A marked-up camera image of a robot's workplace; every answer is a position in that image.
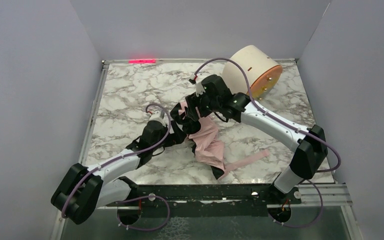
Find pink folding umbrella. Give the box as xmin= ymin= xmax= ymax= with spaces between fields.
xmin=170 ymin=101 xmax=270 ymax=180

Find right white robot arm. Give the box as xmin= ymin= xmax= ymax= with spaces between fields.
xmin=185 ymin=74 xmax=328 ymax=195

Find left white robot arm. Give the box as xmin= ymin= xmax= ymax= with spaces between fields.
xmin=50 ymin=120 xmax=187 ymax=225

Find beige cylindrical umbrella stand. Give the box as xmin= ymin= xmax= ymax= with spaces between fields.
xmin=221 ymin=45 xmax=283 ymax=99

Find pink tape marker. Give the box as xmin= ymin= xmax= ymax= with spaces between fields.
xmin=128 ymin=59 xmax=156 ymax=64

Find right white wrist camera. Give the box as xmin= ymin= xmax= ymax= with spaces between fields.
xmin=188 ymin=75 xmax=205 ymax=97

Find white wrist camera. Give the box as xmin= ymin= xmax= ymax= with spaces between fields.
xmin=188 ymin=75 xmax=205 ymax=97
xmin=149 ymin=110 xmax=167 ymax=127

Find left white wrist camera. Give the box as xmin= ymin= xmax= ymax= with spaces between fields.
xmin=149 ymin=110 xmax=167 ymax=127

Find aluminium table frame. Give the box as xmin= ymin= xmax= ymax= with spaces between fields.
xmin=51 ymin=74 xmax=353 ymax=229

